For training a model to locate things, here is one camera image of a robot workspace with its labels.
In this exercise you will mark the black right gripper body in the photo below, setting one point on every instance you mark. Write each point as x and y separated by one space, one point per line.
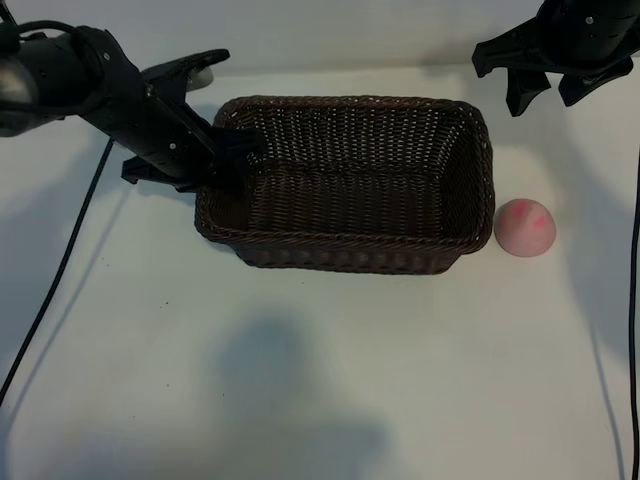
590 35

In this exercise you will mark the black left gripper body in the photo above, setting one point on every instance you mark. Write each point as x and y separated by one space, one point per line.
145 125

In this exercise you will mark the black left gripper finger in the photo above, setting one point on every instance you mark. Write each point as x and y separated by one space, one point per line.
237 155
185 67

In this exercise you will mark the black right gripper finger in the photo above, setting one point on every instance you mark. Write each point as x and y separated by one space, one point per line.
510 50
525 90

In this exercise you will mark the dark brown wicker basket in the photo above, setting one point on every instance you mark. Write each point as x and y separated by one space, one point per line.
360 200

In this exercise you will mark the pink peach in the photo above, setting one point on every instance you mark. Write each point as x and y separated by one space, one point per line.
525 227

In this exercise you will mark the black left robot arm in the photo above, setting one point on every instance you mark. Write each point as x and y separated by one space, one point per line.
30 80

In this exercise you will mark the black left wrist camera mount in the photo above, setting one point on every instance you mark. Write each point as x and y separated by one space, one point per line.
140 172

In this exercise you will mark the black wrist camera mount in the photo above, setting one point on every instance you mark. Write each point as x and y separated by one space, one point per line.
580 90
140 172

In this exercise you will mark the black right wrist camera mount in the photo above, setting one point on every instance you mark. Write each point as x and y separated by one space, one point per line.
580 90

